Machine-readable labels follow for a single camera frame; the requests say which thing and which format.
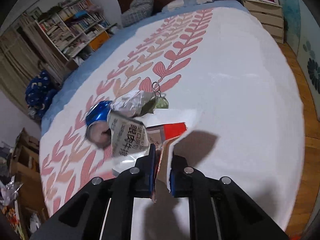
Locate orange storage box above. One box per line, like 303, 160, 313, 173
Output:
88, 31, 111, 51

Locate crumpled silver foil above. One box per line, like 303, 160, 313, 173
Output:
111, 91, 156, 118

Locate white leaf print blanket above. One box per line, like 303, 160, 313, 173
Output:
39, 6, 307, 240

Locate stacks of books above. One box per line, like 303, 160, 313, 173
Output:
37, 0, 110, 57

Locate crushed blue can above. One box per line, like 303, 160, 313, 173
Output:
84, 101, 113, 148

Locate blue bed sheet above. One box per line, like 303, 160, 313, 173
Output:
41, 0, 248, 136

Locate colourful clutter pile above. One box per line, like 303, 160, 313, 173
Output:
0, 174, 28, 233

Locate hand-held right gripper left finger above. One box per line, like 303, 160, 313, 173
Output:
30, 144, 157, 240

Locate plaid pillow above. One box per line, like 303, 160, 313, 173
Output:
121, 0, 155, 27

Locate white bookshelf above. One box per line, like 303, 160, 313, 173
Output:
32, 0, 118, 71

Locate pale flat pillow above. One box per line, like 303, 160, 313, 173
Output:
161, 0, 215, 12

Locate green keychain with metal ring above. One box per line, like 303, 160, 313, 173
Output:
142, 81, 170, 116

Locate floral wardrobe doors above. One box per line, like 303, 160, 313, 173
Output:
273, 0, 320, 121

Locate cream nightstand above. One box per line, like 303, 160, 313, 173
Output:
241, 0, 285, 43

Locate blue moon print cloth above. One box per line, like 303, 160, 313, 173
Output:
24, 69, 60, 117

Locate torn red white carton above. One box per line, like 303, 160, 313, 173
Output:
146, 108, 201, 203

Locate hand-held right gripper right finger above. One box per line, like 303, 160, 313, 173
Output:
169, 156, 290, 240

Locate white packet with black print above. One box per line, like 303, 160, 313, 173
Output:
107, 112, 151, 158

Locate beige curtain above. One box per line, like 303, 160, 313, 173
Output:
0, 12, 63, 111

